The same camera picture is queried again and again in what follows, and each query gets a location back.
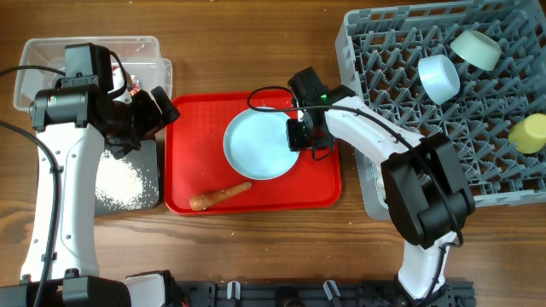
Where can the yellow cup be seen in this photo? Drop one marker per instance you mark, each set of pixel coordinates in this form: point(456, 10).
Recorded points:
point(529, 134)

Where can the grey dishwasher rack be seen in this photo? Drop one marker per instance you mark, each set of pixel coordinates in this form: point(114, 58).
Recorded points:
point(378, 51)

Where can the pile of rice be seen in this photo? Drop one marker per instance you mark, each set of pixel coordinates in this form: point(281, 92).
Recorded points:
point(119, 184)

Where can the clear plastic bin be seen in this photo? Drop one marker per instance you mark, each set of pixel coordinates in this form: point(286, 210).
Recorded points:
point(140, 56)

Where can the red serving tray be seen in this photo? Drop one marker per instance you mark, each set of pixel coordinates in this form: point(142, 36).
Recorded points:
point(195, 162)

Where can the white plastic spoon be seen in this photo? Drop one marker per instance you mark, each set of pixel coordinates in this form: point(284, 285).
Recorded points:
point(379, 182)

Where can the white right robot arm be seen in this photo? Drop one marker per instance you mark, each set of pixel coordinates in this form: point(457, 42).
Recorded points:
point(427, 194)

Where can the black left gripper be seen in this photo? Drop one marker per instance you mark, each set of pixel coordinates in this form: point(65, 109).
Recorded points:
point(142, 101)

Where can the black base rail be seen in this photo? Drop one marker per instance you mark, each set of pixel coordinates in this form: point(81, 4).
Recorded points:
point(329, 293)

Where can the light blue plate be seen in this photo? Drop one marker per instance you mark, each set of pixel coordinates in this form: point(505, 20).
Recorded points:
point(256, 144)

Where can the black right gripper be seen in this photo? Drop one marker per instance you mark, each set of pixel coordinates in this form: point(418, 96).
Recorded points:
point(294, 141)

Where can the black waste tray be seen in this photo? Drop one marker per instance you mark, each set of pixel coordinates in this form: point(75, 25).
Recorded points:
point(146, 161)

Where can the orange carrot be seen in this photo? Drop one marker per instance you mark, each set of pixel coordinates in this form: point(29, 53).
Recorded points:
point(205, 201)

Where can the green bowl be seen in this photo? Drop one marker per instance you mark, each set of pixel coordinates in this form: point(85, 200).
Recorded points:
point(477, 49)

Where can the light blue bowl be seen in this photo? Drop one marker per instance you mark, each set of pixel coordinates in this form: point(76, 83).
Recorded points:
point(439, 78)

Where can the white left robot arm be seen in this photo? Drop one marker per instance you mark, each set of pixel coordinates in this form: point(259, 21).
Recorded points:
point(72, 124)

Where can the red snack wrapper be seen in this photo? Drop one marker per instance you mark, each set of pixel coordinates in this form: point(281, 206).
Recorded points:
point(133, 84)

